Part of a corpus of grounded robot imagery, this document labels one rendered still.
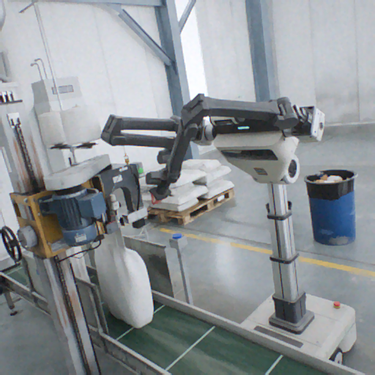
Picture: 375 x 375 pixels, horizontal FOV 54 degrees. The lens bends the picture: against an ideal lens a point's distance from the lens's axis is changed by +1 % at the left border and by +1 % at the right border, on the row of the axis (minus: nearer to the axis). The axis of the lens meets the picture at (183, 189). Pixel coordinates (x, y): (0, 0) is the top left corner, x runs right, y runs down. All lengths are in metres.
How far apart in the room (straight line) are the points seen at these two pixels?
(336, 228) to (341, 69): 6.40
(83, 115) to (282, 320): 1.58
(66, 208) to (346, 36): 8.64
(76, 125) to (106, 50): 5.45
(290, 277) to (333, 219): 1.65
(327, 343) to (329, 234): 1.70
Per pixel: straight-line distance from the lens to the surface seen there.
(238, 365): 1.96
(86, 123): 1.69
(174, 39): 7.73
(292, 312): 2.27
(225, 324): 2.18
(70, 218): 1.69
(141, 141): 1.73
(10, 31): 5.22
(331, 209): 3.69
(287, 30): 10.30
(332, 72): 9.80
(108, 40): 7.16
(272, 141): 1.67
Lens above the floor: 1.67
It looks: 15 degrees down
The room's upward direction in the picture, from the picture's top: 10 degrees counter-clockwise
